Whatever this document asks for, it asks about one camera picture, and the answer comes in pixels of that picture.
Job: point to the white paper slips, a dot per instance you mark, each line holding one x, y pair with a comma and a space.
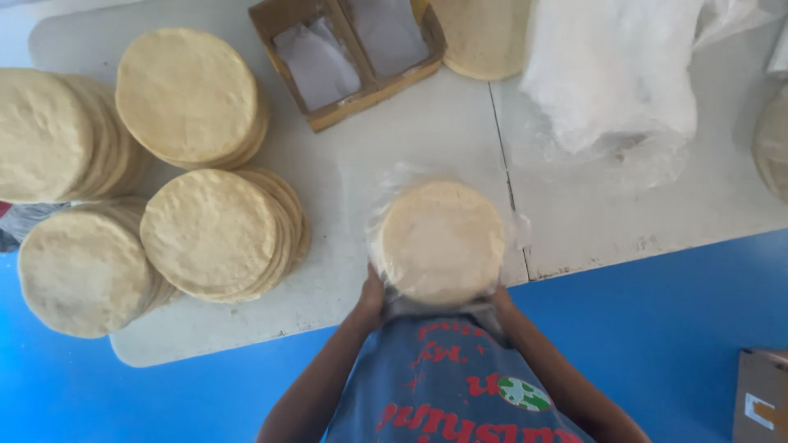
389, 34
317, 61

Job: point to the pile of clear plastic bags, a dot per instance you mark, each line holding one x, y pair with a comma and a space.
612, 74

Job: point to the brown cardboard box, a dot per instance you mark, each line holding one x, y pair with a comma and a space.
762, 397

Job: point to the person's blue printed shirt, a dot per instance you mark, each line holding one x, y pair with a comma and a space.
449, 384

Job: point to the person's right hand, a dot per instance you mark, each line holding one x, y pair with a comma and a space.
502, 299

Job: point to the divided cardboard box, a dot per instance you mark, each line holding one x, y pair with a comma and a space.
345, 58

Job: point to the person's left hand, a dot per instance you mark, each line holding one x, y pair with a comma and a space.
371, 297

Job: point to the clear bag of flatbreads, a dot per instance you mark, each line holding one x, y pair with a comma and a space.
440, 243

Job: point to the stack of round flatbreads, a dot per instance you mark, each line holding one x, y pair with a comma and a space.
52, 138
83, 274
212, 237
774, 144
184, 95
483, 37

